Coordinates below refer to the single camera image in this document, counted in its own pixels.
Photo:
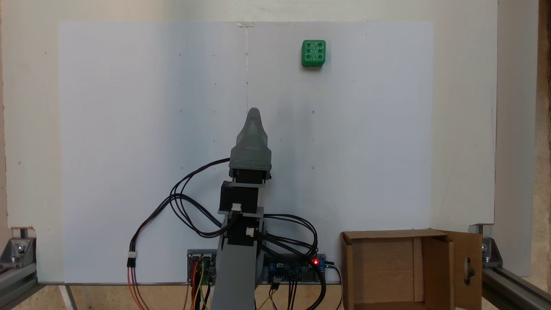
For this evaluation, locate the brown cardboard box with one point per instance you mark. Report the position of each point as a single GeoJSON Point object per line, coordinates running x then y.
{"type": "Point", "coordinates": [387, 267]}

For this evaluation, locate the blue circuit board red LED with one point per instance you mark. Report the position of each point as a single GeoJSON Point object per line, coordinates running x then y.
{"type": "Point", "coordinates": [284, 269]}

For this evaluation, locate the aluminium frame post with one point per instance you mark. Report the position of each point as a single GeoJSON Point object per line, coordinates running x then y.
{"type": "Point", "coordinates": [512, 288]}
{"type": "Point", "coordinates": [15, 280]}

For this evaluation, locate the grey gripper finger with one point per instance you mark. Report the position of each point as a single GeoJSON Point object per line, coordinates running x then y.
{"type": "Point", "coordinates": [253, 129]}

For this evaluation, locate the clear tape strip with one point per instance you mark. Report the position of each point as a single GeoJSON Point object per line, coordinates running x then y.
{"type": "Point", "coordinates": [245, 24]}

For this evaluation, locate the white paper sheet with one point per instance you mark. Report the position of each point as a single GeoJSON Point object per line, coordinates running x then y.
{"type": "Point", "coordinates": [129, 129]}

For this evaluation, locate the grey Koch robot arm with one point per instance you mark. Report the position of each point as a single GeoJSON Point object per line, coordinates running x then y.
{"type": "Point", "coordinates": [234, 275]}

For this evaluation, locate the green dice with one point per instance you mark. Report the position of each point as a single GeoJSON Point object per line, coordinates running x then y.
{"type": "Point", "coordinates": [313, 52]}

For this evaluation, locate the metal corner bracket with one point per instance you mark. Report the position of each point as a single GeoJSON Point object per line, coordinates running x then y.
{"type": "Point", "coordinates": [490, 254]}
{"type": "Point", "coordinates": [17, 249]}

